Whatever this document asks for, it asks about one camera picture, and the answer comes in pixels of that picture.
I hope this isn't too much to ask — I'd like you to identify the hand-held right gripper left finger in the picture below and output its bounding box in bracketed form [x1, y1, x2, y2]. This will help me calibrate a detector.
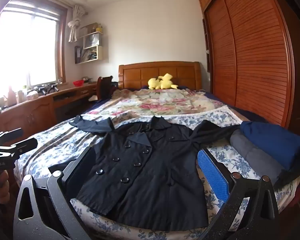
[12, 146, 97, 240]

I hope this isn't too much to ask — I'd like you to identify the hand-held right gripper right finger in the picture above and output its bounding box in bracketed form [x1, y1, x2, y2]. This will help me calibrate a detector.
[197, 149, 280, 240]

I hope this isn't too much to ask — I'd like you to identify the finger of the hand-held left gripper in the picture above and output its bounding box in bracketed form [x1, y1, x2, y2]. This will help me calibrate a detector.
[0, 138, 38, 157]
[0, 128, 24, 146]

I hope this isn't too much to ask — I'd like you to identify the black button coat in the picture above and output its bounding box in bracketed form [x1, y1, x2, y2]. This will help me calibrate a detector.
[48, 115, 243, 232]

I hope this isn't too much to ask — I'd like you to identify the person's left hand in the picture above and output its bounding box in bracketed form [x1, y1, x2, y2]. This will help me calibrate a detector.
[0, 169, 10, 207]

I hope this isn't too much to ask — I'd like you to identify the blue floral blanket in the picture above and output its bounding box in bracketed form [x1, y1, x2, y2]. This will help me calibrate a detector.
[15, 105, 300, 240]

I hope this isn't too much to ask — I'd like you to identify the brown bottle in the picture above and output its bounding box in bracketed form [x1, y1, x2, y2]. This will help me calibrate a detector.
[7, 85, 17, 107]

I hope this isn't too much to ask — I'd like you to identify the long wooden desk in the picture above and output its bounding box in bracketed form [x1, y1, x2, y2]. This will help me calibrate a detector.
[0, 82, 100, 145]

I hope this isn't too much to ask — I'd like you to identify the grey folded cloth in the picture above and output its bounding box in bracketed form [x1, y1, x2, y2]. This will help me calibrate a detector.
[229, 129, 290, 180]

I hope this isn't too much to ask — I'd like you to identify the black metal tool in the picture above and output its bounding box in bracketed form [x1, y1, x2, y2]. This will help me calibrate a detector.
[34, 84, 59, 95]

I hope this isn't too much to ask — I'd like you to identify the navy folded cloth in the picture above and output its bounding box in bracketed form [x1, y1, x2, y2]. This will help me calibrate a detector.
[240, 121, 300, 170]

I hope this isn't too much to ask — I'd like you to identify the dark folded cloth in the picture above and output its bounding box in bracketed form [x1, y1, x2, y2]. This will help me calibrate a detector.
[275, 164, 300, 188]

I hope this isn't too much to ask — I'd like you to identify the dark wooden chair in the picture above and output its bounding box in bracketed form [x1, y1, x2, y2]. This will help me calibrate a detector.
[97, 76, 114, 100]

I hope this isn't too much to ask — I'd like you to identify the wooden framed window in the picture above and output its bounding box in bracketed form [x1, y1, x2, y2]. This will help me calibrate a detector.
[0, 0, 68, 98]

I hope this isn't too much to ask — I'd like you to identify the pink floral quilt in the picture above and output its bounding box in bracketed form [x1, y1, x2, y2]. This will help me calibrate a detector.
[84, 88, 230, 120]

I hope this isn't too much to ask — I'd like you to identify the wooden bed headboard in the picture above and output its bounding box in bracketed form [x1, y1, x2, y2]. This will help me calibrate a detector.
[118, 61, 202, 92]

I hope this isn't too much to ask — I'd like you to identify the yellow plush toy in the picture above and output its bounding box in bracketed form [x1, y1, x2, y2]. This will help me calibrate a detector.
[147, 73, 178, 90]

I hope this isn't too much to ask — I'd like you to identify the tied white curtain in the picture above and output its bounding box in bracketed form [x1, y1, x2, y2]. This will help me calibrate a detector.
[67, 4, 87, 43]

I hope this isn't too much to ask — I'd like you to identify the wooden slatted wardrobe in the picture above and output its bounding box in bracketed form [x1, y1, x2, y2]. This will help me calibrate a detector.
[199, 0, 300, 140]

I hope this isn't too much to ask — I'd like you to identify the white wall shelf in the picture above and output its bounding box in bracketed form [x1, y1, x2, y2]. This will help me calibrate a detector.
[74, 22, 104, 64]

